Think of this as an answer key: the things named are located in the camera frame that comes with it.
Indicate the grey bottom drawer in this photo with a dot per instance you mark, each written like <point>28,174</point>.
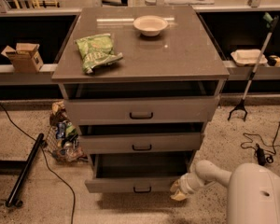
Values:
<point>137,172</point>

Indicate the green chip bag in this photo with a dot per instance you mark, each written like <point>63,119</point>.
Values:
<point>97,51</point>

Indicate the black metal pole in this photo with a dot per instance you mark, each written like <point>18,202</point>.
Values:
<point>14,196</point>

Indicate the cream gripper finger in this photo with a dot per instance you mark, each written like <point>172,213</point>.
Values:
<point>179,193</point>

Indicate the white takeout container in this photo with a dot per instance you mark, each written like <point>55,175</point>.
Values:
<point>244,57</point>

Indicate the white paper bowl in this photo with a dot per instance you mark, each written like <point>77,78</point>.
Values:
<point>150,25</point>

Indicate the grey drawer cabinet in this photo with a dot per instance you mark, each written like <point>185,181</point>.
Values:
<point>179,62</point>

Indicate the yellow tape measure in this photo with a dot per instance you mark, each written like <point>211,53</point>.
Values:
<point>273,60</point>

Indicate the grabber reacher tool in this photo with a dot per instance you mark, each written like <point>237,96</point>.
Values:
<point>271,24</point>

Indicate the grey middle drawer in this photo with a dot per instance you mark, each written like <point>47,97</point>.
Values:
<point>153,137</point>

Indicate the wire basket of trash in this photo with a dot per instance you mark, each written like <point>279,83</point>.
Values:
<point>62,139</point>

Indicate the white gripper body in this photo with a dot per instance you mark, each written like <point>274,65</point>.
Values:
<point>187,184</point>

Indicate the grey top drawer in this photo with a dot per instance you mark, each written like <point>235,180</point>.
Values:
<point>140,110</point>

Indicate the brown cardboard box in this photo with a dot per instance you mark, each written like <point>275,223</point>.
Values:
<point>25,58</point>

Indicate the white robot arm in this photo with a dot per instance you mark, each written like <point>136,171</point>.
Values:
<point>253,191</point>

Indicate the grey drawer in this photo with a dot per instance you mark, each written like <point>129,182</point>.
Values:
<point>153,137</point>
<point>140,110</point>
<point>137,172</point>

